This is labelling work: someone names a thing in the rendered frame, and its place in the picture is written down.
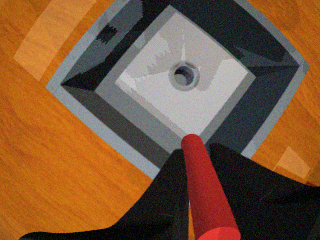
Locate red peg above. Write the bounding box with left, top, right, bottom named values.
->
left=180, top=133, right=241, bottom=240

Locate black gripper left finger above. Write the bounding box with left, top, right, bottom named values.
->
left=19, top=148, right=189, bottom=240

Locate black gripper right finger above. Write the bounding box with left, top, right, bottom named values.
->
left=209, top=143, right=320, bottom=240

